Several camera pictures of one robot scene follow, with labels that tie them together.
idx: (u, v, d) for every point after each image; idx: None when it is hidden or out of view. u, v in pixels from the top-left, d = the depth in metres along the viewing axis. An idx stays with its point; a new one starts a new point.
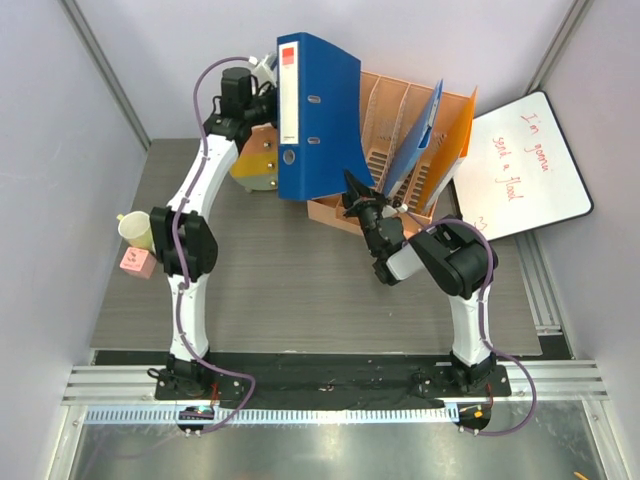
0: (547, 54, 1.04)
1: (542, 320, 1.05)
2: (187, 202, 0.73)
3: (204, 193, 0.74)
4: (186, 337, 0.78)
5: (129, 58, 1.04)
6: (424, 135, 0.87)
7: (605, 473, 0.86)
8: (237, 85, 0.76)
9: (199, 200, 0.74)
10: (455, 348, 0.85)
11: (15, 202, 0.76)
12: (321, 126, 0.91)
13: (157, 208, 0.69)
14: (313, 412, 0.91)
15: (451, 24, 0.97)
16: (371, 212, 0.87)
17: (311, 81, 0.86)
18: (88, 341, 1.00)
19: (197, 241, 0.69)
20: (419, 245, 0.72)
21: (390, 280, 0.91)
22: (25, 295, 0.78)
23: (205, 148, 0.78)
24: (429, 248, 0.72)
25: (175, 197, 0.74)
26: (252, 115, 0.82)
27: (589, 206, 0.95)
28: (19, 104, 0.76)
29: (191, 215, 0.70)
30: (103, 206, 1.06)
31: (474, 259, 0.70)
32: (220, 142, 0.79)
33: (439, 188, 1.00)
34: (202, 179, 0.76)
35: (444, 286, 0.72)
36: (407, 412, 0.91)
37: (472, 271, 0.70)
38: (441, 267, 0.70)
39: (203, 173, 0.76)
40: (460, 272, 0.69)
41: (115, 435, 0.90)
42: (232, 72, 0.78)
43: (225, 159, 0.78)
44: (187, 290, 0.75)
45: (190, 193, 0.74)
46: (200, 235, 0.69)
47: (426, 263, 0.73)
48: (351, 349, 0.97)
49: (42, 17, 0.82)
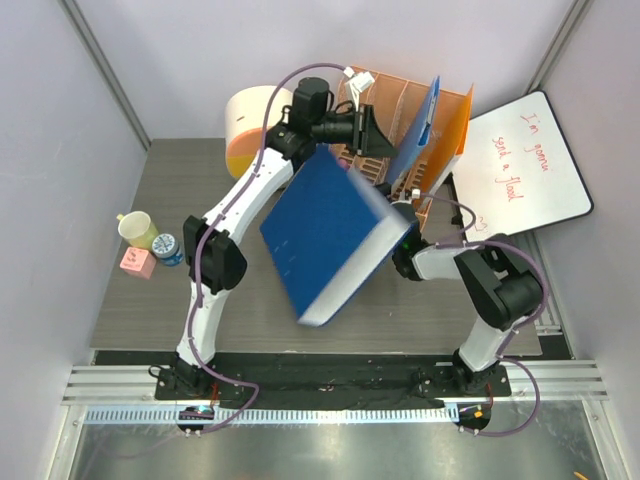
0: (546, 55, 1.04)
1: (542, 320, 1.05)
2: (223, 218, 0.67)
3: (241, 212, 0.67)
4: (193, 339, 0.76)
5: (129, 59, 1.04)
6: (421, 132, 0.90)
7: (605, 473, 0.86)
8: (308, 102, 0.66)
9: (236, 219, 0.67)
10: (462, 351, 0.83)
11: (16, 202, 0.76)
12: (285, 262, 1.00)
13: (193, 217, 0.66)
14: (313, 412, 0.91)
15: (452, 24, 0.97)
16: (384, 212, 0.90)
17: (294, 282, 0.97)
18: (88, 341, 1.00)
19: (221, 258, 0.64)
20: (466, 267, 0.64)
21: (413, 274, 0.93)
22: (25, 295, 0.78)
23: (258, 164, 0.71)
24: (477, 274, 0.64)
25: (213, 211, 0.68)
26: (320, 133, 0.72)
27: (589, 206, 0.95)
28: (18, 103, 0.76)
29: (222, 233, 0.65)
30: (103, 206, 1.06)
31: (525, 290, 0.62)
32: (273, 160, 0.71)
33: (436, 184, 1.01)
34: (244, 198, 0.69)
35: (487, 314, 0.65)
36: (407, 412, 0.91)
37: (519, 304, 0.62)
38: (486, 292, 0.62)
39: (246, 192, 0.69)
40: (504, 301, 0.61)
41: (115, 435, 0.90)
42: (310, 82, 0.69)
43: (275, 178, 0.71)
44: (207, 300, 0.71)
45: (227, 210, 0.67)
46: (228, 252, 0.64)
47: (471, 287, 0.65)
48: (351, 349, 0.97)
49: (40, 15, 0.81)
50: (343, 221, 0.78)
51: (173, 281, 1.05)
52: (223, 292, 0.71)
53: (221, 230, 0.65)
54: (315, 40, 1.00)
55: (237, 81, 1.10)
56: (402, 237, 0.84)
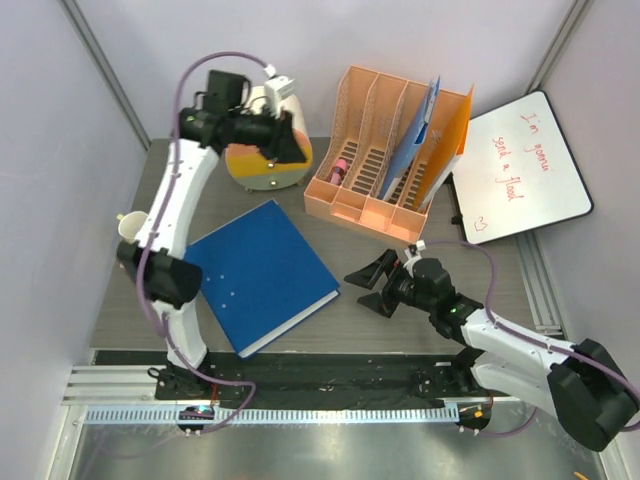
0: (547, 54, 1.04)
1: (542, 320, 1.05)
2: (156, 236, 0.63)
3: (174, 223, 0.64)
4: (178, 349, 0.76)
5: (129, 58, 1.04)
6: (421, 131, 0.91)
7: (606, 473, 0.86)
8: (226, 83, 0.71)
9: (169, 232, 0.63)
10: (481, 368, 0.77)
11: (16, 201, 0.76)
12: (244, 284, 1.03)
13: (122, 244, 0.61)
14: (314, 412, 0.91)
15: (452, 24, 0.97)
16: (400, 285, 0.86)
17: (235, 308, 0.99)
18: (88, 340, 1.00)
19: (166, 273, 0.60)
20: (563, 390, 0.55)
21: (457, 336, 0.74)
22: (25, 294, 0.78)
23: (176, 162, 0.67)
24: (579, 400, 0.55)
25: (142, 230, 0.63)
26: (238, 126, 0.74)
27: (589, 206, 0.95)
28: (18, 101, 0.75)
29: (160, 254, 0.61)
30: (103, 206, 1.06)
31: (622, 411, 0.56)
32: (193, 153, 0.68)
33: (436, 184, 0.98)
34: (172, 206, 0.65)
35: (574, 429, 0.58)
36: (407, 412, 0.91)
37: (616, 428, 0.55)
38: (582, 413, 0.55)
39: (173, 198, 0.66)
40: (601, 428, 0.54)
41: (116, 435, 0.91)
42: (216, 78, 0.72)
43: (198, 173, 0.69)
44: (172, 315, 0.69)
45: (157, 226, 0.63)
46: (172, 267, 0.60)
47: (561, 405, 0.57)
48: (351, 349, 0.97)
49: (40, 13, 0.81)
50: (303, 279, 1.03)
51: None
52: (185, 307, 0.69)
53: (159, 249, 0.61)
54: (315, 40, 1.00)
55: None
56: (429, 293, 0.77)
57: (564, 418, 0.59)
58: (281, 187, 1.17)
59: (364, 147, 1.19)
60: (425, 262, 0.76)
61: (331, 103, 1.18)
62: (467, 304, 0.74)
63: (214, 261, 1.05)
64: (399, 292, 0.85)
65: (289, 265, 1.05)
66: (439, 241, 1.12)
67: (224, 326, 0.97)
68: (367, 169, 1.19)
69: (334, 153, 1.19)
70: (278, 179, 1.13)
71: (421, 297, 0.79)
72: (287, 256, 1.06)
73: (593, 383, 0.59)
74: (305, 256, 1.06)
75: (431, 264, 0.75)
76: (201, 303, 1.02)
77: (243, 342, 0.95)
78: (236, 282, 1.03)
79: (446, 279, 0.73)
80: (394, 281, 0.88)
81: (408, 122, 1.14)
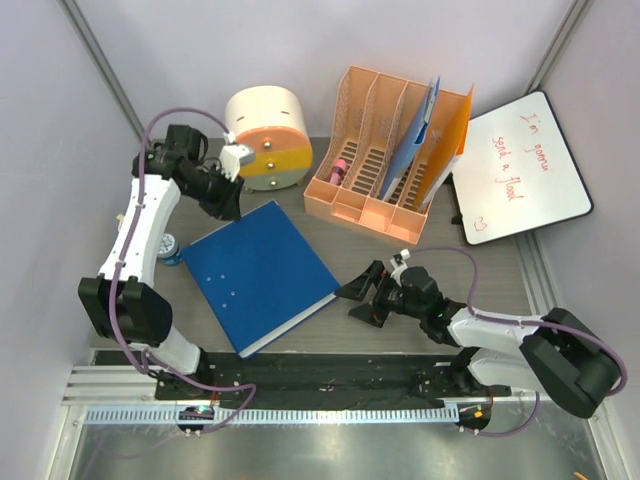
0: (547, 54, 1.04)
1: None
2: (123, 265, 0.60)
3: (142, 251, 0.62)
4: (171, 367, 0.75)
5: (129, 58, 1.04)
6: (420, 131, 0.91)
7: (605, 473, 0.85)
8: (190, 133, 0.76)
9: (137, 260, 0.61)
10: (472, 363, 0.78)
11: (16, 201, 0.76)
12: (243, 288, 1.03)
13: (86, 281, 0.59)
14: (314, 412, 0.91)
15: (452, 24, 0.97)
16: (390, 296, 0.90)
17: (234, 310, 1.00)
18: (88, 341, 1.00)
19: (139, 310, 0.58)
20: (536, 357, 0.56)
21: (448, 340, 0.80)
22: (25, 295, 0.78)
23: (139, 196, 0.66)
24: (552, 365, 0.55)
25: (108, 262, 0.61)
26: (199, 178, 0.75)
27: (589, 206, 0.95)
28: (18, 102, 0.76)
29: (129, 282, 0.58)
30: (103, 206, 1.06)
31: (602, 374, 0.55)
32: (156, 185, 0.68)
33: (436, 184, 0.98)
34: (140, 234, 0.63)
35: (564, 404, 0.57)
36: (407, 412, 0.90)
37: (600, 392, 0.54)
38: (563, 385, 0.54)
39: (139, 227, 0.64)
40: (584, 393, 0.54)
41: (116, 435, 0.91)
42: (178, 129, 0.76)
43: (163, 205, 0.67)
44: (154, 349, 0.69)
45: (124, 255, 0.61)
46: (144, 301, 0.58)
47: (542, 377, 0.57)
48: (351, 349, 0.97)
49: (40, 14, 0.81)
50: (303, 279, 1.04)
51: (173, 282, 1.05)
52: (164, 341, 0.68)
53: (127, 278, 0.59)
54: (315, 41, 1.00)
55: (237, 81, 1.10)
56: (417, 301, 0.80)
57: (551, 394, 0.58)
58: (282, 187, 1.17)
59: (364, 147, 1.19)
60: (412, 272, 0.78)
61: (331, 104, 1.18)
62: (452, 306, 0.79)
63: (214, 261, 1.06)
64: (389, 302, 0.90)
65: (289, 266, 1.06)
66: (439, 241, 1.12)
67: (224, 326, 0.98)
68: (367, 169, 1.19)
69: (334, 153, 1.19)
70: (278, 179, 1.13)
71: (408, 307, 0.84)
72: (286, 257, 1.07)
73: (572, 351, 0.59)
74: (305, 257, 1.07)
75: (419, 274, 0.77)
76: (201, 303, 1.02)
77: (243, 342, 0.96)
78: (236, 282, 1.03)
79: (433, 287, 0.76)
80: (383, 291, 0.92)
81: (408, 122, 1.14)
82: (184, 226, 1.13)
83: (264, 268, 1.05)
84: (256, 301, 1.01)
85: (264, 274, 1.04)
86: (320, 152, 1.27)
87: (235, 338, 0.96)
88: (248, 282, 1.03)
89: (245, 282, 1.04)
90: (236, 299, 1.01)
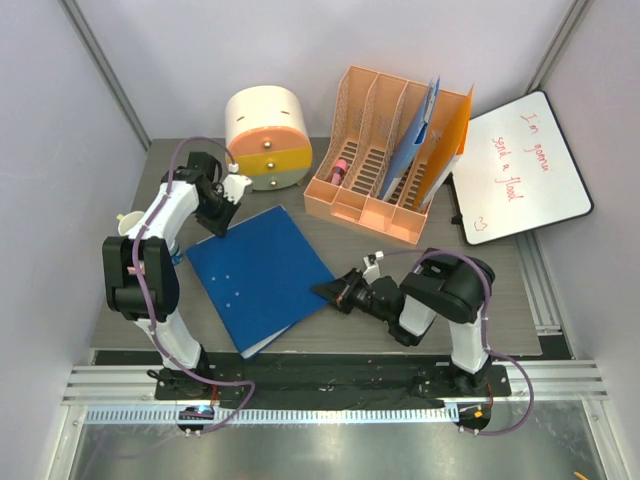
0: (547, 55, 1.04)
1: (542, 320, 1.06)
2: (147, 229, 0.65)
3: (164, 223, 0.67)
4: (174, 357, 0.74)
5: (129, 58, 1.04)
6: (420, 131, 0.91)
7: (605, 473, 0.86)
8: (211, 159, 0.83)
9: (159, 230, 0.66)
10: (452, 356, 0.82)
11: (15, 201, 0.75)
12: (248, 289, 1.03)
13: (111, 237, 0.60)
14: (313, 412, 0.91)
15: (452, 24, 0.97)
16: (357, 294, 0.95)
17: (238, 311, 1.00)
18: (88, 341, 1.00)
19: (158, 266, 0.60)
20: (409, 286, 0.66)
21: (415, 341, 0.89)
22: (25, 295, 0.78)
23: (168, 190, 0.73)
24: (421, 286, 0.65)
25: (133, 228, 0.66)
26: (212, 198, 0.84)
27: (589, 206, 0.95)
28: (19, 103, 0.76)
29: (151, 240, 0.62)
30: (102, 206, 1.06)
31: (470, 280, 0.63)
32: (182, 187, 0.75)
33: (436, 184, 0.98)
34: (164, 212, 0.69)
35: (453, 319, 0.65)
36: (407, 412, 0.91)
37: (470, 294, 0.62)
38: (439, 298, 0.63)
39: (163, 208, 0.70)
40: (455, 297, 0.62)
41: (115, 435, 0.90)
42: (199, 154, 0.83)
43: (185, 204, 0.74)
44: (160, 329, 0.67)
45: (149, 223, 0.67)
46: (164, 259, 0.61)
47: (427, 304, 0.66)
48: (351, 349, 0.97)
49: (41, 15, 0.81)
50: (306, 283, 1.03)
51: None
52: (172, 321, 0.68)
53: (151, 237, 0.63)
54: (315, 41, 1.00)
55: (237, 81, 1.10)
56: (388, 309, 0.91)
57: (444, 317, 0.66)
58: (281, 187, 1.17)
59: (364, 146, 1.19)
60: (380, 282, 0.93)
61: (331, 104, 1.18)
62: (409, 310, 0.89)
63: (219, 262, 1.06)
64: (358, 301, 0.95)
65: (293, 267, 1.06)
66: (439, 240, 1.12)
67: (227, 327, 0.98)
68: (367, 169, 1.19)
69: (334, 152, 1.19)
70: (278, 179, 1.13)
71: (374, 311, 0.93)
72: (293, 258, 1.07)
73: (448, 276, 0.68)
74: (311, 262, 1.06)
75: (384, 281, 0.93)
76: (200, 302, 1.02)
77: (246, 342, 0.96)
78: (241, 282, 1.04)
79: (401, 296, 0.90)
80: (354, 288, 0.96)
81: (408, 122, 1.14)
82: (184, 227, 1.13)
83: (268, 268, 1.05)
84: (260, 302, 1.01)
85: (268, 275, 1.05)
86: (320, 152, 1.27)
87: (237, 338, 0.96)
88: (252, 283, 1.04)
89: (250, 283, 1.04)
90: (241, 300, 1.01)
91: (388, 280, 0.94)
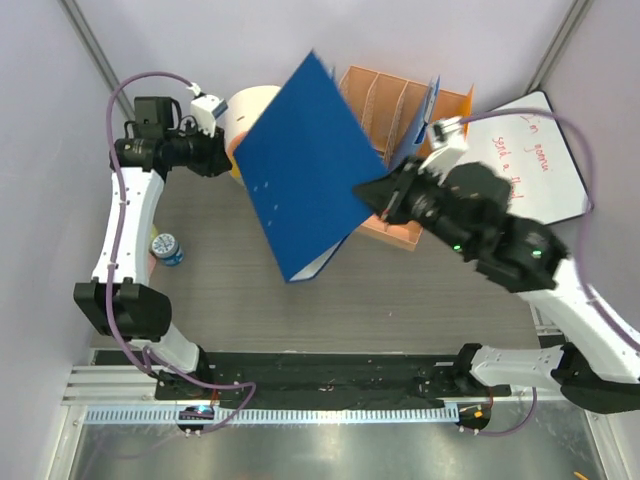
0: (546, 56, 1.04)
1: (542, 321, 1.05)
2: (116, 267, 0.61)
3: (133, 251, 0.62)
4: (173, 365, 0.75)
5: (129, 59, 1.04)
6: (421, 131, 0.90)
7: (605, 473, 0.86)
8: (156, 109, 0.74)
9: (129, 260, 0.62)
10: (475, 364, 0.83)
11: (15, 201, 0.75)
12: (288, 190, 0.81)
13: (81, 285, 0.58)
14: (313, 412, 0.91)
15: (452, 24, 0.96)
16: (415, 201, 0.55)
17: (281, 219, 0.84)
18: (88, 341, 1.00)
19: (138, 311, 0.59)
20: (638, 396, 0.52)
21: (525, 280, 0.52)
22: (25, 295, 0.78)
23: (121, 193, 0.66)
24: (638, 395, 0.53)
25: (101, 264, 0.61)
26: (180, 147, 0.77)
27: (589, 206, 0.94)
28: (20, 104, 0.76)
29: (124, 284, 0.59)
30: (103, 206, 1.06)
31: None
32: (135, 178, 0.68)
33: None
34: (130, 236, 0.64)
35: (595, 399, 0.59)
36: (407, 412, 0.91)
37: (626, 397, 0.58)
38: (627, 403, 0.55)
39: (127, 224, 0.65)
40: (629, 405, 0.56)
41: (115, 435, 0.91)
42: (142, 104, 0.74)
43: (147, 200, 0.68)
44: (153, 345, 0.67)
45: (117, 255, 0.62)
46: (142, 302, 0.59)
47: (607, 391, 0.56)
48: (351, 349, 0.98)
49: (40, 14, 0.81)
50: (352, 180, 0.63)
51: (172, 282, 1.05)
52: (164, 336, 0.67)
53: (122, 279, 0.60)
54: (315, 41, 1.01)
55: (237, 81, 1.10)
56: (475, 219, 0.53)
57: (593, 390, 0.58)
58: None
59: None
60: (479, 181, 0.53)
61: None
62: (540, 238, 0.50)
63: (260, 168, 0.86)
64: (417, 213, 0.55)
65: (342, 151, 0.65)
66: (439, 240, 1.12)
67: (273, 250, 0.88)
68: None
69: None
70: None
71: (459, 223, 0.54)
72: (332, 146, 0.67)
73: None
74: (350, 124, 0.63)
75: (487, 181, 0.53)
76: (201, 302, 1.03)
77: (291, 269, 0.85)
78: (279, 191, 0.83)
79: (507, 193, 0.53)
80: (412, 191, 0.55)
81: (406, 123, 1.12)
82: (185, 227, 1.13)
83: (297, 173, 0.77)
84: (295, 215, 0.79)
85: (301, 179, 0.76)
86: None
87: (280, 261, 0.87)
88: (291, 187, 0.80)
89: (288, 185, 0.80)
90: (280, 209, 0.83)
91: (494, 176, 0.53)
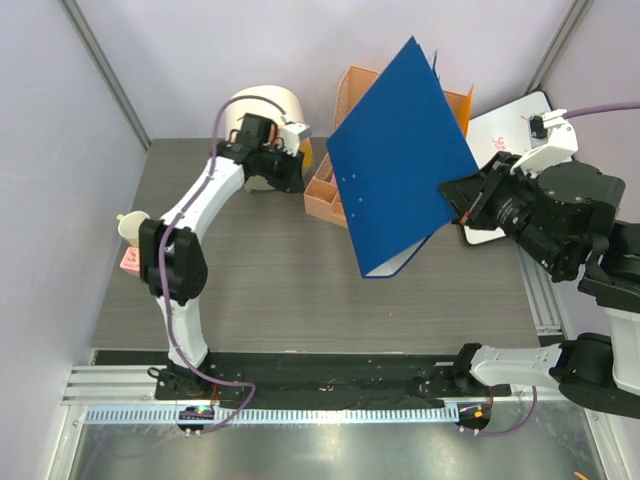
0: (546, 56, 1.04)
1: (542, 320, 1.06)
2: (182, 217, 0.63)
3: (202, 211, 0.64)
4: (182, 349, 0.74)
5: (130, 58, 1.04)
6: None
7: (605, 473, 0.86)
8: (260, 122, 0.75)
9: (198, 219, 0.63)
10: (476, 365, 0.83)
11: (15, 201, 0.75)
12: (373, 187, 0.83)
13: (150, 220, 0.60)
14: (313, 412, 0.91)
15: (453, 24, 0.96)
16: (502, 203, 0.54)
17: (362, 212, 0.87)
18: (88, 341, 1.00)
19: (186, 259, 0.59)
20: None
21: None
22: (25, 296, 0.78)
23: (212, 169, 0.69)
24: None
25: (171, 212, 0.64)
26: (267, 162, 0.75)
27: None
28: (19, 103, 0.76)
29: (184, 231, 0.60)
30: (103, 206, 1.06)
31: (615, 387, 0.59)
32: (229, 165, 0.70)
33: None
34: (205, 198, 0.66)
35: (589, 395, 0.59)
36: (407, 412, 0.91)
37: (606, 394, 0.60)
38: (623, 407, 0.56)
39: (206, 191, 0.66)
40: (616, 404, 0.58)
41: (115, 435, 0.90)
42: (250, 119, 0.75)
43: (230, 184, 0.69)
44: (176, 311, 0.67)
45: (187, 210, 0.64)
46: (194, 251, 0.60)
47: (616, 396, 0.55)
48: (351, 349, 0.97)
49: (40, 14, 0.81)
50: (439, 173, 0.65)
51: None
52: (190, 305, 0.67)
53: (184, 227, 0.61)
54: (315, 41, 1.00)
55: (237, 81, 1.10)
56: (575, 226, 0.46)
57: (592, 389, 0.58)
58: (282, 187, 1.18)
59: None
60: (581, 184, 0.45)
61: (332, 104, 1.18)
62: None
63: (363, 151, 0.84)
64: (506, 217, 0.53)
65: (426, 154, 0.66)
66: (439, 241, 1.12)
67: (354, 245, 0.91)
68: None
69: None
70: None
71: (548, 228, 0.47)
72: (425, 134, 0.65)
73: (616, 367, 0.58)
74: (440, 107, 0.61)
75: (596, 184, 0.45)
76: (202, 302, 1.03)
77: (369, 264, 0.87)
78: (371, 184, 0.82)
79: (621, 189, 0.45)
80: (500, 194, 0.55)
81: None
82: None
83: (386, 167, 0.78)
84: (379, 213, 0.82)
85: (390, 176, 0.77)
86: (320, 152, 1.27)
87: (360, 251, 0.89)
88: (380, 180, 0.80)
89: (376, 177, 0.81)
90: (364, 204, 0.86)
91: (599, 177, 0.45)
